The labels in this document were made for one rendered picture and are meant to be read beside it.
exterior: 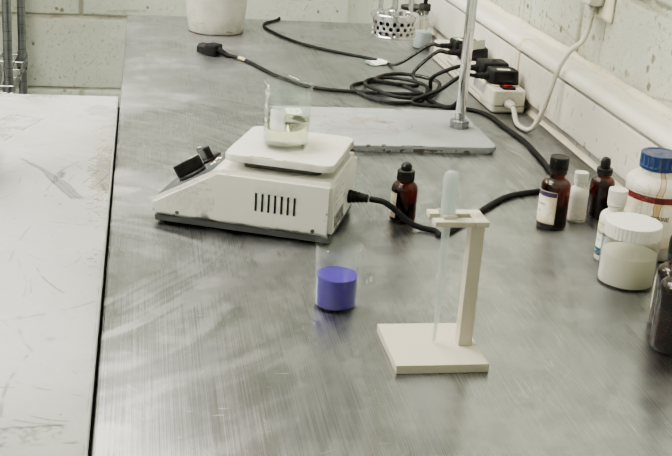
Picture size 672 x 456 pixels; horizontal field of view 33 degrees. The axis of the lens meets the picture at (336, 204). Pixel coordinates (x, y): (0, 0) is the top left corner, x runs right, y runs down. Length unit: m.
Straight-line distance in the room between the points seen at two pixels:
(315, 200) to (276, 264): 0.08
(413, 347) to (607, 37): 0.79
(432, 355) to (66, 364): 0.30
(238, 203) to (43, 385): 0.37
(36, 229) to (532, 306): 0.52
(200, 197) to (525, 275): 0.35
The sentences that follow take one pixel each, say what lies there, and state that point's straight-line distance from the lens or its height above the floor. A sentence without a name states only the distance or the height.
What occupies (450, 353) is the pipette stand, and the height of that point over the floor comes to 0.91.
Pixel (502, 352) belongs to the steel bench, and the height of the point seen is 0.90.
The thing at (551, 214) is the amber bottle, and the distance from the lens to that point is 1.30.
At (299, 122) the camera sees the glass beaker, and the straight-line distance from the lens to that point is 1.20.
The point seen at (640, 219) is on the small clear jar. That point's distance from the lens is 1.18.
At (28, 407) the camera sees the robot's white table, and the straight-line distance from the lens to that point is 0.89.
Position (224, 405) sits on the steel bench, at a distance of 0.88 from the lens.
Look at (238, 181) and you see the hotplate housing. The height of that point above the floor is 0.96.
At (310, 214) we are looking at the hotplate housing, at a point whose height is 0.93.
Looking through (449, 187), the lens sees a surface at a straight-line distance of 0.93.
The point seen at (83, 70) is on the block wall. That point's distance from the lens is 3.66.
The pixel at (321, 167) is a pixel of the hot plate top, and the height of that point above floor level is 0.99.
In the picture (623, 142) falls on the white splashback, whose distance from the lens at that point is 1.48.
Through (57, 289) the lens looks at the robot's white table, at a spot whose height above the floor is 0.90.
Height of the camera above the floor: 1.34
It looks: 19 degrees down
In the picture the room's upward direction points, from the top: 4 degrees clockwise
